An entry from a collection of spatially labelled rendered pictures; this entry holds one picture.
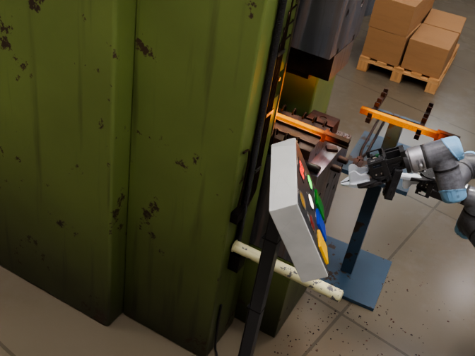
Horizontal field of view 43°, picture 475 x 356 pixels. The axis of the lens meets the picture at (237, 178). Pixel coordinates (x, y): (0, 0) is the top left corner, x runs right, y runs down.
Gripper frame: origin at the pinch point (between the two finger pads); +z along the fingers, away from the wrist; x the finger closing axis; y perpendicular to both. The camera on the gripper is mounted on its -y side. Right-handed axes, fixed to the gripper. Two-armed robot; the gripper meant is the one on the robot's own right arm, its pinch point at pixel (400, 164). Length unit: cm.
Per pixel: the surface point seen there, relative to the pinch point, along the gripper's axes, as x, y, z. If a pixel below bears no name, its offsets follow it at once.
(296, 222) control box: -73, -14, 13
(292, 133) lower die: -6.3, 0.9, 41.1
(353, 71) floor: 293, 100, 96
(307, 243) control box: -71, -7, 9
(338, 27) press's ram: -17, -48, 31
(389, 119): 33.1, 1.1, 14.0
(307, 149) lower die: -11.6, 1.9, 32.4
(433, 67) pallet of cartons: 305, 78, 33
